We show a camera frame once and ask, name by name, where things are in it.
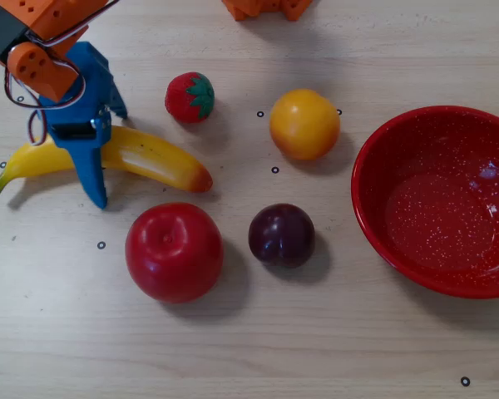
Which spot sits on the toy orange fruit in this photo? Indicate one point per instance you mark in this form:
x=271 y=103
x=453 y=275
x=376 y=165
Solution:
x=303 y=124

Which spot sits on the red toy strawberry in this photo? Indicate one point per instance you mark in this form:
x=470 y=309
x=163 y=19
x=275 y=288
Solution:
x=185 y=99

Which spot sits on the yellow toy banana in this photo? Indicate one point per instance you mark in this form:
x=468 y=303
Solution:
x=158 y=160

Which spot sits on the dark purple toy plum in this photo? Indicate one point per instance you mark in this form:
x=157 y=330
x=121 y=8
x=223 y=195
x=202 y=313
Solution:
x=280 y=234

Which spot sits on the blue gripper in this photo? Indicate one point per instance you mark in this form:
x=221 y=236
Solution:
x=84 y=143

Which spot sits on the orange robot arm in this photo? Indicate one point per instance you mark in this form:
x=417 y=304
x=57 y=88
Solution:
x=45 y=12

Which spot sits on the red speckled bowl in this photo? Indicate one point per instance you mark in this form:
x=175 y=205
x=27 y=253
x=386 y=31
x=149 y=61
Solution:
x=436 y=216

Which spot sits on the red toy apple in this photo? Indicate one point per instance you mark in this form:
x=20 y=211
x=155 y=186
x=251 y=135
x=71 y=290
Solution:
x=174 y=253

